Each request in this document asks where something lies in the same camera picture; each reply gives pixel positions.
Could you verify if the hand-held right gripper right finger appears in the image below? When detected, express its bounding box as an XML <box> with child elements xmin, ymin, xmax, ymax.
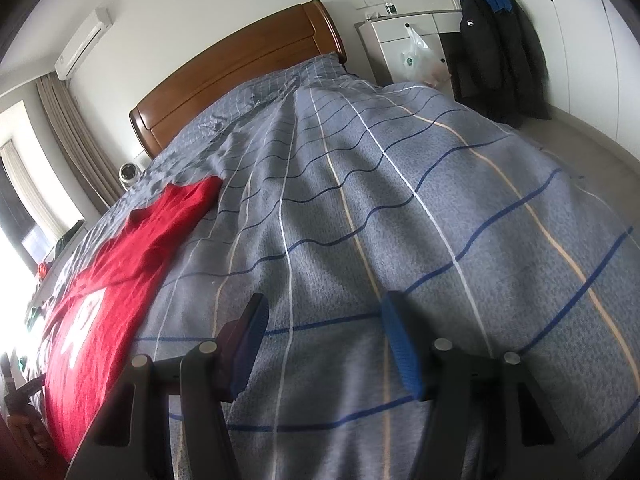
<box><xmin>381</xmin><ymin>290</ymin><xmax>583</xmax><ymax>480</ymax></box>

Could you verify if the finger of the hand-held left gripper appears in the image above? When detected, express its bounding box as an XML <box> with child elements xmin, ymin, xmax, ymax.
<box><xmin>4</xmin><ymin>378</ymin><xmax>47</xmax><ymax>406</ymax></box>

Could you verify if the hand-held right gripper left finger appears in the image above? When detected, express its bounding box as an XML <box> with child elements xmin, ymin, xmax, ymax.
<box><xmin>65</xmin><ymin>292</ymin><xmax>271</xmax><ymax>480</ymax></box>

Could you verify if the red knit sweater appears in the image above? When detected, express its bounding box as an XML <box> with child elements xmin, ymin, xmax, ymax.
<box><xmin>39</xmin><ymin>176</ymin><xmax>223</xmax><ymax>461</ymax></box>

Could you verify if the person's left hand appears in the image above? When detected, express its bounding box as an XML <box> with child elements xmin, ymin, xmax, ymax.
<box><xmin>7</xmin><ymin>410</ymin><xmax>53</xmax><ymax>458</ymax></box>

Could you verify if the bed with blue striped sheet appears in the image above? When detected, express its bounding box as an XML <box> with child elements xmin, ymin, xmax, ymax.
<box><xmin>30</xmin><ymin>55</ymin><xmax>640</xmax><ymax>480</ymax></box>

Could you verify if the dark green clothing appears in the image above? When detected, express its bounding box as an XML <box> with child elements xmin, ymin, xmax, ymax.
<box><xmin>55</xmin><ymin>220</ymin><xmax>88</xmax><ymax>261</ymax></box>

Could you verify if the white sheer curtain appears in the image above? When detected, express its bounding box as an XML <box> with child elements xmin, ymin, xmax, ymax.
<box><xmin>0</xmin><ymin>140</ymin><xmax>57</xmax><ymax>243</ymax></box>

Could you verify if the white round device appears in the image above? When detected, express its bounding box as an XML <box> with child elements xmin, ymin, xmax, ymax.
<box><xmin>118</xmin><ymin>161</ymin><xmax>143</xmax><ymax>192</ymax></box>

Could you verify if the beige curtain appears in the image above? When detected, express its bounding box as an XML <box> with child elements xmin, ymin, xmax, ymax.
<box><xmin>36</xmin><ymin>72</ymin><xmax>126</xmax><ymax>211</ymax></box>

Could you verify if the wooden headboard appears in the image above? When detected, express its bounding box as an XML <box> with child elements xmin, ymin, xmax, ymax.
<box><xmin>129</xmin><ymin>0</ymin><xmax>347</xmax><ymax>158</ymax></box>

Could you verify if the white plastic bag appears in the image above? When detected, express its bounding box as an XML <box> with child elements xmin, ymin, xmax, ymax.
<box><xmin>398</xmin><ymin>25</ymin><xmax>446</xmax><ymax>86</ymax></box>

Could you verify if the black jacket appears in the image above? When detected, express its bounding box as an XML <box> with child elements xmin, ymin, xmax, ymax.
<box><xmin>452</xmin><ymin>0</ymin><xmax>551</xmax><ymax>128</ymax></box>

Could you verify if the white cabinet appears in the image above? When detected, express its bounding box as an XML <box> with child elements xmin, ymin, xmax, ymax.
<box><xmin>354</xmin><ymin>9</ymin><xmax>463</xmax><ymax>96</ymax></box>

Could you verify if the white air conditioner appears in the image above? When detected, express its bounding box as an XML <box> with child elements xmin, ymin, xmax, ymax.
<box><xmin>54</xmin><ymin>6</ymin><xmax>113</xmax><ymax>81</ymax></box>

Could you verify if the white wardrobe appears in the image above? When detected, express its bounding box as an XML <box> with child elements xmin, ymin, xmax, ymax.
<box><xmin>492</xmin><ymin>0</ymin><xmax>640</xmax><ymax>161</ymax></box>

